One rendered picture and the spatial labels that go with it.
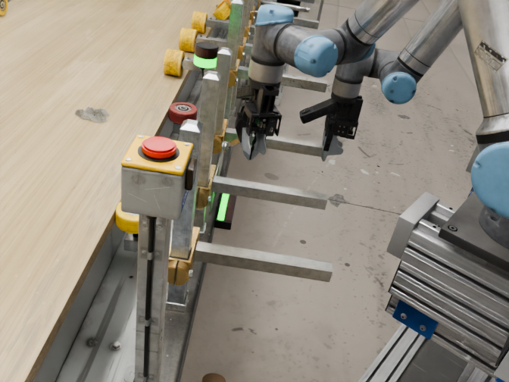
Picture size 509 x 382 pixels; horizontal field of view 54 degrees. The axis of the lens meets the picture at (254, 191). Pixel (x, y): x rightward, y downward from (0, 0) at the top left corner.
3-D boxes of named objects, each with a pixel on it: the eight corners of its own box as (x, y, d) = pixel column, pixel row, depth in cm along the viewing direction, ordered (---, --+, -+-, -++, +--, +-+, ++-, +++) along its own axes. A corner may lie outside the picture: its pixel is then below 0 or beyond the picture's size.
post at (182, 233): (184, 313, 112) (204, 119, 86) (181, 324, 109) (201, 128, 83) (169, 310, 112) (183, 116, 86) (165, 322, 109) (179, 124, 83)
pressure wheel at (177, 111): (196, 138, 152) (199, 102, 145) (192, 150, 145) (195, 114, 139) (170, 133, 152) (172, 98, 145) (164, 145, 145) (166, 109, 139)
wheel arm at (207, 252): (327, 275, 109) (332, 260, 106) (328, 286, 106) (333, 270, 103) (128, 243, 108) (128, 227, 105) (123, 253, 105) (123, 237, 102)
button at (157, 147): (179, 151, 60) (179, 138, 59) (172, 167, 57) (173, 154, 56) (145, 145, 60) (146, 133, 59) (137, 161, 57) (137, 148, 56)
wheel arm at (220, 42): (321, 64, 185) (323, 54, 183) (322, 67, 182) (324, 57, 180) (187, 41, 184) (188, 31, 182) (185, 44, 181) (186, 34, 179)
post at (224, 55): (213, 199, 156) (232, 47, 130) (212, 205, 153) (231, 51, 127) (202, 197, 156) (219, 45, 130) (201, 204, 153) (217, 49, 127)
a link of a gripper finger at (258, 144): (254, 169, 119) (260, 135, 114) (248, 157, 124) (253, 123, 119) (266, 169, 120) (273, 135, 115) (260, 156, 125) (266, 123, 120)
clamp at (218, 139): (226, 134, 151) (228, 119, 149) (220, 155, 140) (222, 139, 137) (207, 131, 151) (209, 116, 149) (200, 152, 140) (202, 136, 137)
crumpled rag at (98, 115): (114, 114, 134) (114, 105, 133) (103, 124, 128) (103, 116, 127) (83, 107, 135) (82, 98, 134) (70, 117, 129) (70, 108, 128)
